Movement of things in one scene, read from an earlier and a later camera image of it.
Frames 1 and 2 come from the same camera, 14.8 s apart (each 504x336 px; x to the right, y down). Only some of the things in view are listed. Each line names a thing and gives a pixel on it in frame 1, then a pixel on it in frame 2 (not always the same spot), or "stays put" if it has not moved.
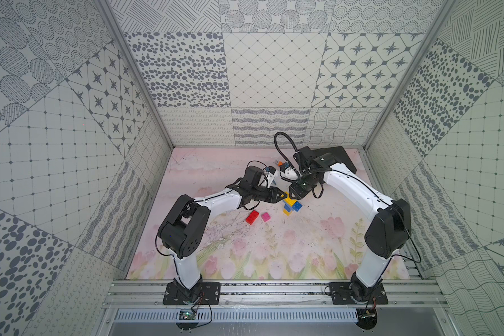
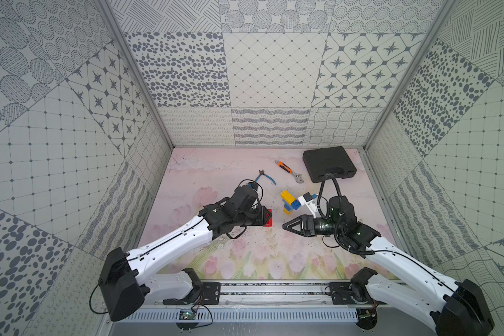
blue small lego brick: (297, 206) stays put
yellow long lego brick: (290, 201) stays put
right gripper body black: (302, 188) -> (324, 226)
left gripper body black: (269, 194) -> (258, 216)
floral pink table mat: (299, 238) stays put
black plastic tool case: (320, 159) stays put
